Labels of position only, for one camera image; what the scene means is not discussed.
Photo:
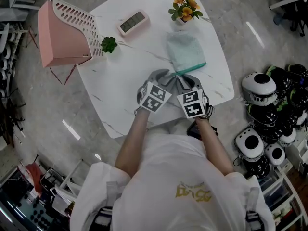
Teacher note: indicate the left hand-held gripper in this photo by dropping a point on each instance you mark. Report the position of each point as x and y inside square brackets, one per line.
[154, 97]

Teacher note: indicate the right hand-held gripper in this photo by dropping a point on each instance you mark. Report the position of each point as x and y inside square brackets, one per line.
[192, 103]

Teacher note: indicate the mint green towel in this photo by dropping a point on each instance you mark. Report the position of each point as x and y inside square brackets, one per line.
[185, 50]

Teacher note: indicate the person's right forearm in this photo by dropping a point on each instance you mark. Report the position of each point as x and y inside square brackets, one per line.
[213, 145]

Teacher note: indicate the person's left forearm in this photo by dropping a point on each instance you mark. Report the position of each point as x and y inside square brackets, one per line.
[133, 143]

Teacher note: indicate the black waist-worn device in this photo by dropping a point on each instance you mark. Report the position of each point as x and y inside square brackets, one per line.
[193, 131]

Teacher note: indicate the small green succulent pot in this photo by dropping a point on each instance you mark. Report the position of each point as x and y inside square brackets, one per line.
[109, 44]

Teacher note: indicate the pink digital clock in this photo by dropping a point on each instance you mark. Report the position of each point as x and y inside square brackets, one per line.
[132, 21]

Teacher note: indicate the orange flower pot plant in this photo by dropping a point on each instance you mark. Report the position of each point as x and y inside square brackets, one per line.
[185, 9]

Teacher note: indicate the pile of black white helmets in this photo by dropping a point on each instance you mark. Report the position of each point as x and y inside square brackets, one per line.
[269, 105]

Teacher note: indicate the white perforated file holder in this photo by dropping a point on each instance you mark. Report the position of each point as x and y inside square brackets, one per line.
[84, 25]

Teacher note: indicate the person's white t-shirt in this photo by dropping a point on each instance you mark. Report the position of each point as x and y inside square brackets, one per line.
[183, 182]

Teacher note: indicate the pink file box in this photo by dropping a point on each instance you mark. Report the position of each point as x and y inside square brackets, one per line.
[63, 37]

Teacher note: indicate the white plastic drawer unit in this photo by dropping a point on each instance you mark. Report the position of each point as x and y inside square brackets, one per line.
[281, 191]

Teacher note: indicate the black tripod stand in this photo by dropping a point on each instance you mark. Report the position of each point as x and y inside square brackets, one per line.
[12, 114]

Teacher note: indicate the white shelf rack with helmets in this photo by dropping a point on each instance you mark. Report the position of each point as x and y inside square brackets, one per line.
[6, 54]

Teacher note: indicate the red cloth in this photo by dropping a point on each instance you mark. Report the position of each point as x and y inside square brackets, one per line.
[34, 177]

